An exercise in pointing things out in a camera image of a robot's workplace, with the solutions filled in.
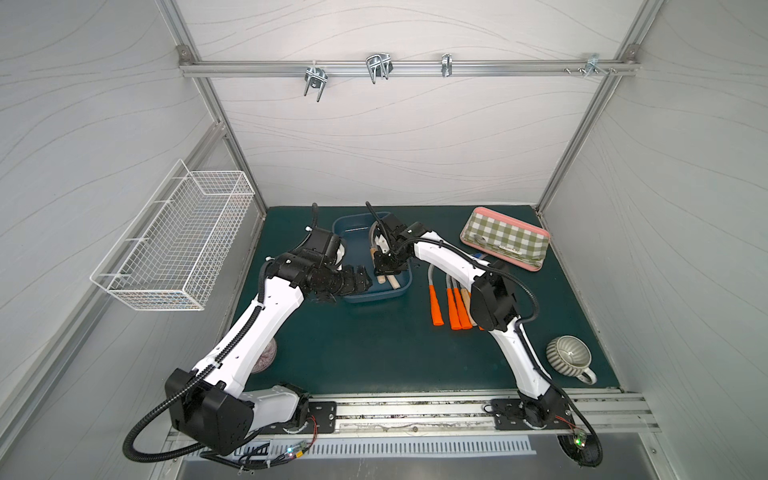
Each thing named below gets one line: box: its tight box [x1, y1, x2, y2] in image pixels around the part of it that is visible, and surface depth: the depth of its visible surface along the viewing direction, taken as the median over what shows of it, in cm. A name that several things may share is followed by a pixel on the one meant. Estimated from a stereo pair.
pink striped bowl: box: [251, 337, 277, 374], surface depth 83 cm
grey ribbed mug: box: [546, 335, 597, 385], surface depth 80 cm
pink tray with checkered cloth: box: [459, 207, 551, 272], surface depth 113 cm
